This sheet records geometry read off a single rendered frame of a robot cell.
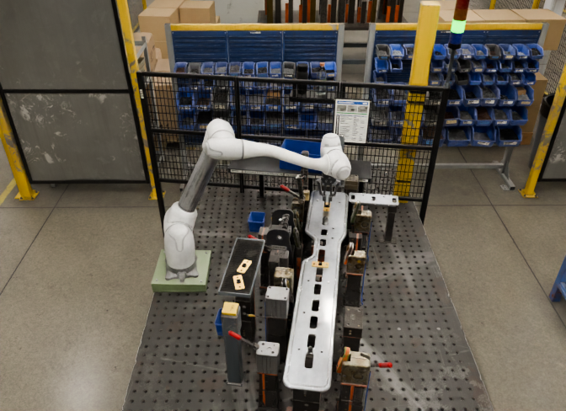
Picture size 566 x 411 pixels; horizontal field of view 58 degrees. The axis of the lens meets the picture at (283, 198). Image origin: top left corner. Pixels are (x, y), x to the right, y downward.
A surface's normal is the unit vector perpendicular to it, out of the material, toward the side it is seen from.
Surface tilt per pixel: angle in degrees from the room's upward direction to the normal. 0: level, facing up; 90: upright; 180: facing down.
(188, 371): 0
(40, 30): 90
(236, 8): 90
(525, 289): 0
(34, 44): 91
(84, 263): 0
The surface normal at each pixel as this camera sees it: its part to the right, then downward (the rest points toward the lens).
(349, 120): -0.14, 0.56
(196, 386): 0.00, -0.82
